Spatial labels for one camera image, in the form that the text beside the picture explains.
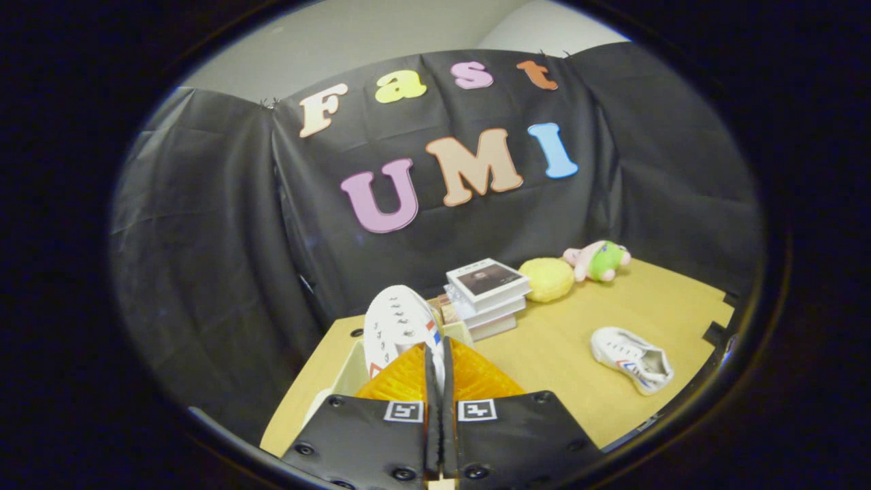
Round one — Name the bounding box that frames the pink and green plush toy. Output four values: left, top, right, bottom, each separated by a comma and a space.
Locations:
563, 240, 632, 283

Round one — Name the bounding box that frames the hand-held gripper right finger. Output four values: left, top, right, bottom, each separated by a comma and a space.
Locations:
441, 338, 604, 490

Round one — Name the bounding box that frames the grey fabric storage box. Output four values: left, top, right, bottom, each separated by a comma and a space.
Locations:
303, 320, 474, 427

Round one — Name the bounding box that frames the white canvas shoe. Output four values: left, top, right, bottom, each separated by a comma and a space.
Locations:
589, 326, 675, 397
363, 285, 446, 392

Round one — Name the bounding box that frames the black table clamp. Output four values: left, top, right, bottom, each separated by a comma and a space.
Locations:
702, 320, 734, 349

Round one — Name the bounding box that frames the yellow plush toy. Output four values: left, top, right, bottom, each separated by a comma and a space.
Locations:
519, 257, 575, 304

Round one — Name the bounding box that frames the white book with dark photo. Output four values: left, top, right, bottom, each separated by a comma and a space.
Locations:
446, 258, 531, 305

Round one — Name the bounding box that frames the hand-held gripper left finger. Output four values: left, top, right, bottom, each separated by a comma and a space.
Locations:
280, 343, 442, 490

